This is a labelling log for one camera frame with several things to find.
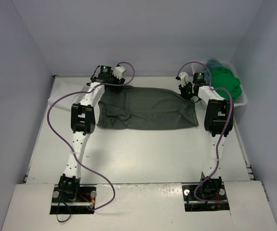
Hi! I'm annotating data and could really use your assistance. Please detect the grey t shirt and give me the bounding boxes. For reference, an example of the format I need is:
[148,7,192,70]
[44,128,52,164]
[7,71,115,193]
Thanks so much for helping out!
[97,86,198,130]

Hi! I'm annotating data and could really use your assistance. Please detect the white t shirt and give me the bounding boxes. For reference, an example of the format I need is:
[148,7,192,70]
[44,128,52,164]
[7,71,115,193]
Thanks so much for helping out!
[48,81,89,112]

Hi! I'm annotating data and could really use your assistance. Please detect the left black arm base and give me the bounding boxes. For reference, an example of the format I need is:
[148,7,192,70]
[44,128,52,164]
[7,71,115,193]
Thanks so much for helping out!
[50,185,97,223]

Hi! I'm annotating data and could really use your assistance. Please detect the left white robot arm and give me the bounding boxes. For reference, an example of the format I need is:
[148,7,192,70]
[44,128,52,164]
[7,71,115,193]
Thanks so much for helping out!
[58,64,126,202]

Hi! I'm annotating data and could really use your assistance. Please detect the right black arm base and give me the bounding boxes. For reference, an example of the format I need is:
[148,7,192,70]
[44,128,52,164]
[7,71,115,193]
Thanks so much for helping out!
[182,183,230,212]

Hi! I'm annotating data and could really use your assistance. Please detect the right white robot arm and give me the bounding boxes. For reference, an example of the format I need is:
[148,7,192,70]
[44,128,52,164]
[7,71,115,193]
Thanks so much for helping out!
[176,72,234,202]

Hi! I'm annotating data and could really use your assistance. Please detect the white plastic basket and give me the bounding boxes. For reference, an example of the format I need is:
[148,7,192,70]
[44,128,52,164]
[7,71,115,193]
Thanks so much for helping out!
[191,61,247,108]

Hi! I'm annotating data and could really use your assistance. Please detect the teal cloth in basket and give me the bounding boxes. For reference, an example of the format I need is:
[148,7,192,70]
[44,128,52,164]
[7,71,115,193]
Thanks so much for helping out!
[203,58,223,83]

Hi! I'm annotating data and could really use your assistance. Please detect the green t shirt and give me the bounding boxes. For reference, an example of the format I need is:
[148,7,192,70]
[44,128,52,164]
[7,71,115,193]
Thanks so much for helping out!
[210,66,242,100]

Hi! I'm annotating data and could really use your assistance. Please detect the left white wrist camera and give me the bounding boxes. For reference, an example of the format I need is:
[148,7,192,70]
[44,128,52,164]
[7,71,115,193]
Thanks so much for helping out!
[112,66,126,79]

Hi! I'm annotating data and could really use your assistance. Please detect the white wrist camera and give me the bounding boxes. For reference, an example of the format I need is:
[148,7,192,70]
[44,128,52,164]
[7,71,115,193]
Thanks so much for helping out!
[175,72,190,88]
[112,66,126,79]

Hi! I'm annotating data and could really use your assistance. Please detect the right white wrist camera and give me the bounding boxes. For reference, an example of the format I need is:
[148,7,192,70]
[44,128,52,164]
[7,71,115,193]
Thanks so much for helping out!
[175,72,190,88]

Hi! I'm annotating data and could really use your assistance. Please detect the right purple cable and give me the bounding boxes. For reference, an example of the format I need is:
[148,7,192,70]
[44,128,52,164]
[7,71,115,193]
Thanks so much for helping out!
[178,62,234,202]

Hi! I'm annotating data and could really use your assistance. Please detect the purple cable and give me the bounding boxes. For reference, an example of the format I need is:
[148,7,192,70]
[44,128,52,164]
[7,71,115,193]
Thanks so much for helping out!
[178,62,234,202]
[47,62,136,212]

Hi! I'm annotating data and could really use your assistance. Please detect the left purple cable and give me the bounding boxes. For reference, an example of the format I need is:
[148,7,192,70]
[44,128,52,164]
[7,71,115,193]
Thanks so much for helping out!
[47,62,136,212]

